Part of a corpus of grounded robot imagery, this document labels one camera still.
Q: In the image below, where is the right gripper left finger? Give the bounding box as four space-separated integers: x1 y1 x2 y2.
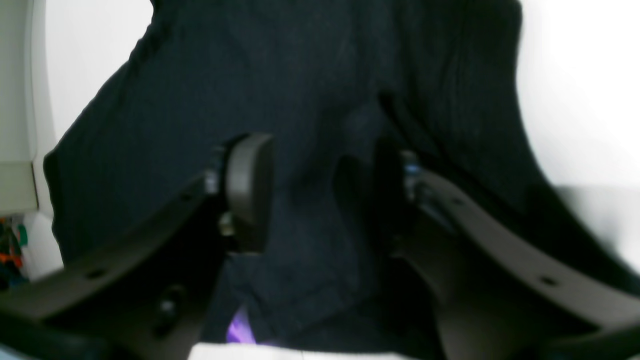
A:
0 133 274 360

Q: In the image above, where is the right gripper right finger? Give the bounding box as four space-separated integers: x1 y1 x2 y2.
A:
375 138 639 360

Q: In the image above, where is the black T-shirt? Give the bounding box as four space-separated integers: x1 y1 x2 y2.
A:
42 0 640 357

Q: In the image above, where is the white paper sheet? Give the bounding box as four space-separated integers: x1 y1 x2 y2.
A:
188 342 407 360

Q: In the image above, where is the orange blue toy tool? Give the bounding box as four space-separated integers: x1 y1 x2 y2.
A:
0 218 29 292

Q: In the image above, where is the white bin left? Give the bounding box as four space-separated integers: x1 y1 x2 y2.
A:
0 0 58 217

